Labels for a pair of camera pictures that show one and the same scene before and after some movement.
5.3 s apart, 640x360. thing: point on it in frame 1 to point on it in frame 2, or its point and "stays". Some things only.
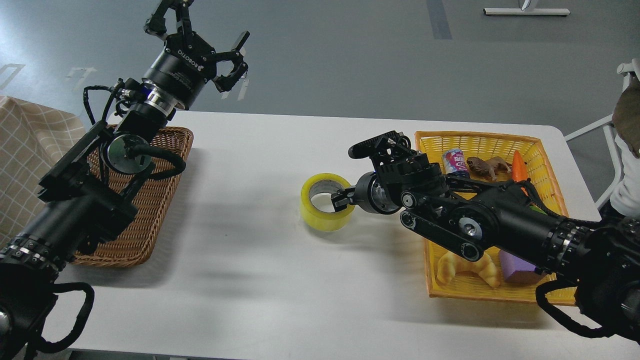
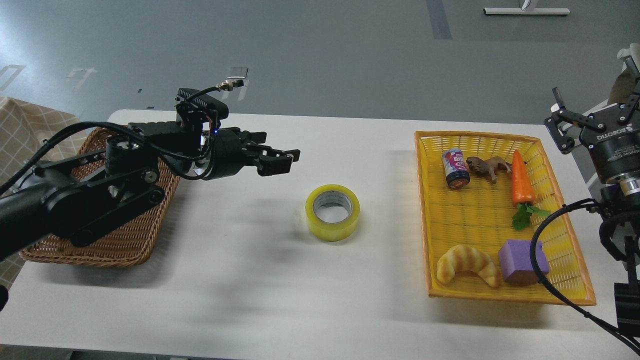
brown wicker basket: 153,200 stays
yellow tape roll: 319,220 to 338,231
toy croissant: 450,263 stays
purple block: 519,271 stays
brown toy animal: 492,165 stays
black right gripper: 369,193 to 612,135
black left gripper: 180,71 to 230,153
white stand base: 528,11 stays
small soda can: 454,160 stays
